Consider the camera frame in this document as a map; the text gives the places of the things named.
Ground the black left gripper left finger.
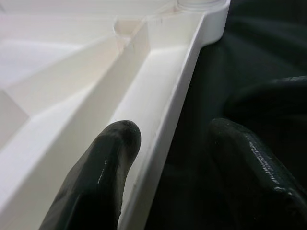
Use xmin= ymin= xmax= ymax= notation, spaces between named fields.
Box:
xmin=41 ymin=119 xmax=142 ymax=230

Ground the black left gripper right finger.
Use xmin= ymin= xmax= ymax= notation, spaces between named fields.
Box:
xmin=206 ymin=116 xmax=307 ymax=230

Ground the white plastic table top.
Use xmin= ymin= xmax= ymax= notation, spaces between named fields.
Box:
xmin=0 ymin=0 xmax=230 ymax=230

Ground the black table cloth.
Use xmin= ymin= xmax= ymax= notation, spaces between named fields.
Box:
xmin=146 ymin=0 xmax=307 ymax=230

